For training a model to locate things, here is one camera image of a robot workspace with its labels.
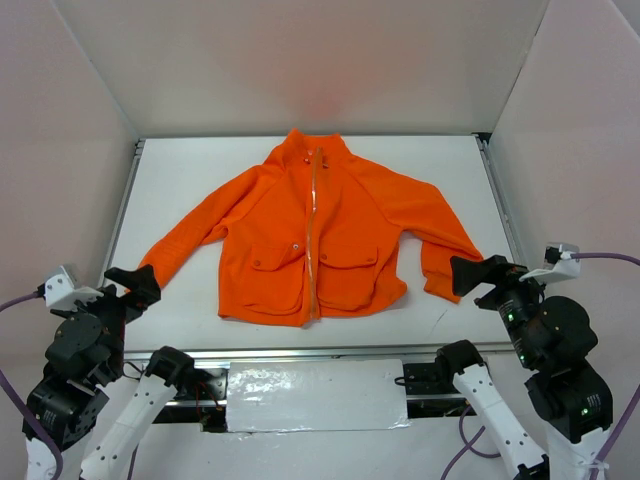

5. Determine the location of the orange zip jacket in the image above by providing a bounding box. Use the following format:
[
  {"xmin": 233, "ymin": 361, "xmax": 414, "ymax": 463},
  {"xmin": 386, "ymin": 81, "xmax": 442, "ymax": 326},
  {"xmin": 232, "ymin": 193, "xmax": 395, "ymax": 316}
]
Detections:
[{"xmin": 142, "ymin": 130, "xmax": 481, "ymax": 327}]

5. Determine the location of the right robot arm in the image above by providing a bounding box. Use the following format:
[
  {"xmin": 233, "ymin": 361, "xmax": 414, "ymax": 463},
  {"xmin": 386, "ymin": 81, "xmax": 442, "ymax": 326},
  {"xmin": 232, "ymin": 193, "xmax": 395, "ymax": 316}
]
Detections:
[{"xmin": 434, "ymin": 248, "xmax": 613, "ymax": 479}]

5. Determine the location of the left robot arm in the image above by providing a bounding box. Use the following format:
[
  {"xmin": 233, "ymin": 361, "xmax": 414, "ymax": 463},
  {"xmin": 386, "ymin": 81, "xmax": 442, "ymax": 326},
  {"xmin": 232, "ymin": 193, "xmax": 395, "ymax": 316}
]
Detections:
[{"xmin": 22, "ymin": 265, "xmax": 216, "ymax": 479}]

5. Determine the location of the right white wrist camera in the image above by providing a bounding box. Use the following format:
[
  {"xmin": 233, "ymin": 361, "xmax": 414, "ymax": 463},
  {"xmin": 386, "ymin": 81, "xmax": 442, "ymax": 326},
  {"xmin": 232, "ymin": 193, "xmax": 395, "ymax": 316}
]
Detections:
[{"xmin": 519, "ymin": 243, "xmax": 581, "ymax": 285}]

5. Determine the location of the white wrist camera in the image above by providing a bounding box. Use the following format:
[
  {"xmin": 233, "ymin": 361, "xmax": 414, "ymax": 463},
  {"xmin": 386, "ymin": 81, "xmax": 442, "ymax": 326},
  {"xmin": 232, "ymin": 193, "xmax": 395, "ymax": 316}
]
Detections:
[
  {"xmin": 44, "ymin": 264, "xmax": 103, "ymax": 311},
  {"xmin": 519, "ymin": 243, "xmax": 581, "ymax": 285}
]

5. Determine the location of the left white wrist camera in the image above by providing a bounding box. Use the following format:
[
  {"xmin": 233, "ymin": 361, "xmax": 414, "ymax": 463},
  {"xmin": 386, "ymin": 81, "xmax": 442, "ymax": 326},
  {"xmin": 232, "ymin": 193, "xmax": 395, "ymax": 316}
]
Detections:
[{"xmin": 44, "ymin": 264, "xmax": 103, "ymax": 311}]

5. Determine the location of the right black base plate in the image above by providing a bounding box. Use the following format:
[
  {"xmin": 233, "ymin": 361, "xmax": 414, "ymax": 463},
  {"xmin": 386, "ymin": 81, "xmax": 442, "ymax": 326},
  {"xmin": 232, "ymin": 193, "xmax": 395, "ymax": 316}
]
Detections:
[{"xmin": 394, "ymin": 362, "xmax": 467, "ymax": 420}]

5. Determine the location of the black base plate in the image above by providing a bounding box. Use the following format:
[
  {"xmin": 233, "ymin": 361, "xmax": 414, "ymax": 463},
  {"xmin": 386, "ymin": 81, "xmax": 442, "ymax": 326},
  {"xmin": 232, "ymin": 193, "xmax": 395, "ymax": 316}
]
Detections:
[
  {"xmin": 154, "ymin": 368, "xmax": 228, "ymax": 433},
  {"xmin": 394, "ymin": 362, "xmax": 467, "ymax": 420}
]

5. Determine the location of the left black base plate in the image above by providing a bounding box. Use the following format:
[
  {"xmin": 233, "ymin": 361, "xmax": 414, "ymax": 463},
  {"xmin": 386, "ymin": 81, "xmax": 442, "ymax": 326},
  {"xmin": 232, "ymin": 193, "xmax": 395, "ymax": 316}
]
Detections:
[{"xmin": 154, "ymin": 368, "xmax": 228, "ymax": 433}]

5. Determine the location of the aluminium table frame rail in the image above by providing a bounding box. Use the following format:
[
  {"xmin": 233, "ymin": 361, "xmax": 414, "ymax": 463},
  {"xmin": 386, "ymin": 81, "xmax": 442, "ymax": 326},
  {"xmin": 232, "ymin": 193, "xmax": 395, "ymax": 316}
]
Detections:
[{"xmin": 105, "ymin": 135, "xmax": 520, "ymax": 360}]

